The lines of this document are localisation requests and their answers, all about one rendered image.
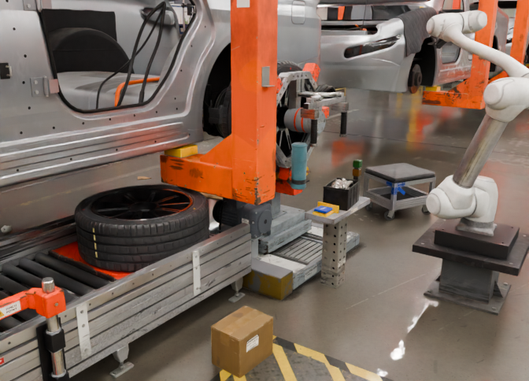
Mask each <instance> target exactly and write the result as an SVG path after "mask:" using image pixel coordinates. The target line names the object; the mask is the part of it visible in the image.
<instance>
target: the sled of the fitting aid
mask: <svg viewBox="0 0 529 381"><path fill-rule="evenodd" d="M311 229H312V220H310V219H306V218H302V219H300V220H298V221H296V222H294V223H293V224H291V225H289V226H287V227H285V228H283V229H281V230H279V231H277V232H276V233H274V234H272V235H268V234H263V237H261V238H259V239H258V252H262V253H266V254H268V253H271V252H272V251H273V250H276V249H278V248H279V247H281V246H283V245H284V244H286V243H288V242H290V241H291V240H293V239H296V238H297V237H298V236H300V235H302V234H304V233H306V232H307V231H309V230H311Z"/></svg>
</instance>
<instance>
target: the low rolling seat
mask: <svg viewBox="0 0 529 381"><path fill-rule="evenodd" d="M365 170H366V171H365V173H364V187H363V197H365V198H370V199H371V201H370V204H368V205H366V206H365V209H366V210H368V211H370V210H371V209H372V204H373V202H374V203H376V204H378V205H381V206H383V207H385V208H387V209H389V210H387V211H386V212H385V213H384V217H385V218H386V219H387V220H393V219H394V212H397V210H398V209H406V208H410V207H415V206H419V205H422V206H423V207H422V209H421V210H422V213H423V214H425V215H429V214H430V212H429V211H428V209H427V206H426V200H427V196H428V195H429V194H430V192H431V191H432V190H433V189H434V188H435V179H436V177H435V173H434V172H432V171H429V170H427V169H423V168H419V167H416V166H414V165H409V164H406V163H398V164H392V165H382V166H375V167H370V168H366V169H365ZM369 178H370V179H373V180H375V181H378V182H381V183H384V184H386V185H387V187H378V188H373V189H368V185H369ZM428 182H430V184H429V192H428V193H426V192H423V191H421V190H417V189H416V188H413V187H409V185H414V184H419V183H428Z"/></svg>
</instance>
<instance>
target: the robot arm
mask: <svg viewBox="0 0 529 381"><path fill-rule="evenodd" d="M486 24H487V16H486V14H485V13H484V12H482V11H478V10H475V11H467V12H463V13H446V12H444V11H441V10H439V11H438V15H435V16H433V17H432V18H430V20H429V21H428V22H427V32H428V34H429V35H432V36H434V37H438V41H437V42H432V43H428V45H432V46H435V48H436V49H440V48H441V47H442V46H443V45H444V44H446V43H447V42H450V41H451V42H452V43H454V44H455V45H457V46H459V47H460V48H461V49H463V50H466V51H468V52H470V53H472V54H474V55H476V56H478V57H481V58H483V59H485V60H487V61H489V62H491V63H493V64H495V65H497V66H499V67H500V68H502V69H503V70H505V71H506V73H507V74H508V75H509V77H505V78H500V79H498V80H495V81H493V82H492V83H490V84H488V85H487V86H486V88H485V90H484V92H483V100H484V102H485V103H486V115H485V117H484V118H483V121H482V123H481V124H480V126H479V128H478V130H477V132H476V133H475V136H474V138H473V139H472V141H471V143H470V145H469V147H468V149H467V151H466V152H465V154H464V156H463V158H462V160H461V162H460V164H459V165H458V167H457V170H456V171H455V173H454V175H452V176H448V177H446V178H445V179H444V180H443V181H442V182H441V183H440V184H439V185H438V186H437V188H435V189H433V190H432V191H431V192H430V194H429V195H428V196H427V200H426V206H427V209H428V211H429V212H430V213H432V214H433V215H435V216H436V217H439V218H442V219H457V218H460V219H461V221H460V223H459V224H458V225H457V226H456V227H455V229H457V230H462V231H470V232H474V233H478V234H482V235H487V236H493V235H494V233H493V232H494V229H495V228H497V225H496V224H494V216H495V213H496V209H497V205H498V188H497V184H496V183H495V182H494V180H493V179H491V178H489V177H485V176H479V174H480V172H481V170H482V169H483V166H484V165H485V164H486V161H487V159H488V157H489V156H490V154H491V152H492V151H493V149H494V147H495V146H496V144H497V142H498V140H499V139H500V137H501V134H502V133H503V131H504V130H505V128H506V126H507V124H508V122H510V121H511V120H514V119H515V117H516V116H517V115H519V114H520V113H521V112H522V111H523V110H524V109H529V68H527V67H525V66H524V65H522V64H520V63H519V62H518V61H517V60H515V59H514V58H512V57H510V56H509V55H507V54H504V53H502V52H501V51H498V50H495V49H493V48H491V47H488V46H485V45H483V44H481V43H478V42H476V41H474V40H471V39H469V38H467V37H466V36H464V35H463V34H469V33H473V32H476V31H479V30H481V29H483V28H484V27H485V26H486Z"/></svg>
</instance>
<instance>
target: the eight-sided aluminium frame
mask: <svg viewBox="0 0 529 381"><path fill-rule="evenodd" d="M312 75H313V74H311V72H308V71H298V72H282V73H280V74H279V78H280V80H281V82H282V83H283V85H282V87H281V89H280V91H279V93H278V94H276V108H277V105H278V104H279V101H280V99H281V98H282V96H283V94H284V92H285V90H286V89H287V86H288V84H289V82H290V81H291V80H297V79H299V80H301V79H305V84H304V86H305V89H306V90H307V91H311V92H315V90H316V88H317V85H316V82H315V80H314V78H313V77H312ZM310 135H311V134H310V133H308V134H307V136H306V138H305V141H304V142H305V143H306V144H307V145H308V146H307V160H308V159H309V156H310V154H311V153H312V151H313V147H311V146H309V144H310V141H311V140H310V139H311V138H310ZM276 164H277V165H278V166H279V167H282V168H290V167H291V157H286V156H285V155H284V153H283V151H282V150H281V149H280V148H279V146H278V145H277V143H276Z"/></svg>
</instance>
